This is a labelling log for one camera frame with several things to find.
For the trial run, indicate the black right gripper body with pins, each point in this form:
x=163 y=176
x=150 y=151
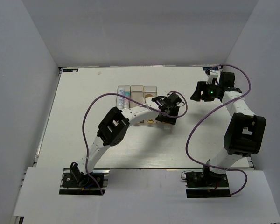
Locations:
x=209 y=91

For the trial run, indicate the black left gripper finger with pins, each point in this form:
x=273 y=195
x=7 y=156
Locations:
x=162 y=118
x=174 y=113

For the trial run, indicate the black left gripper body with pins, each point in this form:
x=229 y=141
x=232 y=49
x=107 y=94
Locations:
x=172 y=115

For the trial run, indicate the orange cosmetic tube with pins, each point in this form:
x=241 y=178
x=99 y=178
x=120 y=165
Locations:
x=167 y=126

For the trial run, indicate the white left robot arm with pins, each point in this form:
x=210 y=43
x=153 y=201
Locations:
x=113 y=127

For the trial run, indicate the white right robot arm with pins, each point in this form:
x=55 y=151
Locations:
x=245 y=131

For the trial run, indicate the pink teal item in organizer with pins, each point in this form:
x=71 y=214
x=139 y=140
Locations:
x=127 y=95

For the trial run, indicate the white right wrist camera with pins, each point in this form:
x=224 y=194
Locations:
x=212 y=76

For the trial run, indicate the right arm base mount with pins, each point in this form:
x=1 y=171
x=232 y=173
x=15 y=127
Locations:
x=198 y=186

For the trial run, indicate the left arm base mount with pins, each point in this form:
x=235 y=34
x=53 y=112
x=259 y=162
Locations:
x=87 y=186

